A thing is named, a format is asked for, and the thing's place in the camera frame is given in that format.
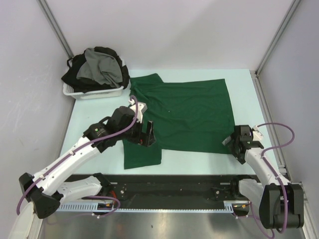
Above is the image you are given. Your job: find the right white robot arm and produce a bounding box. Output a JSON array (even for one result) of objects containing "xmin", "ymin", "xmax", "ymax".
[{"xmin": 222, "ymin": 125, "xmax": 304, "ymax": 232}]

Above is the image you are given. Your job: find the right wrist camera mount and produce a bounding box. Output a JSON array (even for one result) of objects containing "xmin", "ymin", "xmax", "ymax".
[{"xmin": 251, "ymin": 125, "xmax": 264, "ymax": 142}]

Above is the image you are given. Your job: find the white plastic laundry basket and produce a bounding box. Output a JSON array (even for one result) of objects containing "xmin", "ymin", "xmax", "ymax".
[{"xmin": 63, "ymin": 83, "xmax": 124, "ymax": 100}]

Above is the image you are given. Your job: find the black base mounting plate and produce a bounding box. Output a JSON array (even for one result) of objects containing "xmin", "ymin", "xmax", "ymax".
[{"xmin": 67, "ymin": 174, "xmax": 262, "ymax": 217}]

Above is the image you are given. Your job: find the aluminium corner post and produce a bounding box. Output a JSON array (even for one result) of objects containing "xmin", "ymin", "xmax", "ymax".
[
  {"xmin": 254, "ymin": 0, "xmax": 303, "ymax": 77},
  {"xmin": 37, "ymin": 0, "xmax": 74, "ymax": 58}
]

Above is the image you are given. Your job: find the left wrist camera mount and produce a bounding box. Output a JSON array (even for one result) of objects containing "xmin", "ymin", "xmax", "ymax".
[{"xmin": 129, "ymin": 100, "xmax": 148, "ymax": 123}]

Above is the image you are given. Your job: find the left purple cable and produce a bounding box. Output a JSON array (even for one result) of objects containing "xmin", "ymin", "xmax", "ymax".
[{"xmin": 16, "ymin": 95, "xmax": 140, "ymax": 221}]

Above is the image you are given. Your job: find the black t shirt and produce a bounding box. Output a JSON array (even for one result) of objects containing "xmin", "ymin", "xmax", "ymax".
[{"xmin": 61, "ymin": 46, "xmax": 130, "ymax": 93}]

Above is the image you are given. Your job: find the grey t shirt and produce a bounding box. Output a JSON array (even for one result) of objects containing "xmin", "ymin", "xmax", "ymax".
[{"xmin": 77, "ymin": 48, "xmax": 123, "ymax": 88}]

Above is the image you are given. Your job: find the white cable duct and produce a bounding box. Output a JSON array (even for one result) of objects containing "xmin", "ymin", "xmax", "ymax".
[{"xmin": 57, "ymin": 201, "xmax": 236, "ymax": 214}]

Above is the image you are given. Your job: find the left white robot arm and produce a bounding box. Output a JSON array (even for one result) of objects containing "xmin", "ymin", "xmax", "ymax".
[{"xmin": 19, "ymin": 102, "xmax": 156, "ymax": 219}]

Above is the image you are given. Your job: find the green t shirt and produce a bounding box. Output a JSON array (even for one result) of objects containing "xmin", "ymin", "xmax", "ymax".
[{"xmin": 123, "ymin": 74, "xmax": 235, "ymax": 169}]

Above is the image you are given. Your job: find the left aluminium corner post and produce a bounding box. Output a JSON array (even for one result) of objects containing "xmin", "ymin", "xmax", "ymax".
[{"xmin": 37, "ymin": 0, "xmax": 74, "ymax": 58}]

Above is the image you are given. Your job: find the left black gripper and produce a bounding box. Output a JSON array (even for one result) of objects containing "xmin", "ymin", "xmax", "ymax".
[{"xmin": 117, "ymin": 117, "xmax": 155, "ymax": 147}]

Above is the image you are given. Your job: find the right aluminium corner post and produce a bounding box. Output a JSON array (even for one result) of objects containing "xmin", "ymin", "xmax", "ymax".
[{"xmin": 254, "ymin": 0, "xmax": 303, "ymax": 77}]

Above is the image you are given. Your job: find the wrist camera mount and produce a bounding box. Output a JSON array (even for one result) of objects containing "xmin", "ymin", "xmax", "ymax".
[
  {"xmin": 251, "ymin": 125, "xmax": 264, "ymax": 142},
  {"xmin": 129, "ymin": 100, "xmax": 148, "ymax": 123}
]

